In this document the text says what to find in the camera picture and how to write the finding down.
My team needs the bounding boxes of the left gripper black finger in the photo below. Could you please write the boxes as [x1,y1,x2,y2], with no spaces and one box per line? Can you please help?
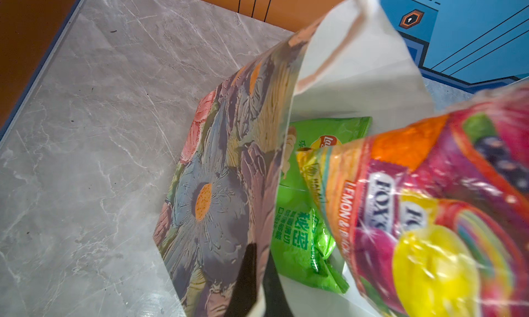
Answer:
[233,243,293,316]

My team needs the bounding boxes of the green Lays chips bag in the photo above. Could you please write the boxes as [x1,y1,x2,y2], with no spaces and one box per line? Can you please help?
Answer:
[271,117,371,294]

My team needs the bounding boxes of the Fox's fruit candy bag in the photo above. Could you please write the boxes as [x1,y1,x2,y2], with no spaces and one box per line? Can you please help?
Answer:
[296,84,528,316]

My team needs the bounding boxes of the floral white paper bag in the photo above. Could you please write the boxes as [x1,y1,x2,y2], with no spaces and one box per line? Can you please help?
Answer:
[154,0,434,316]

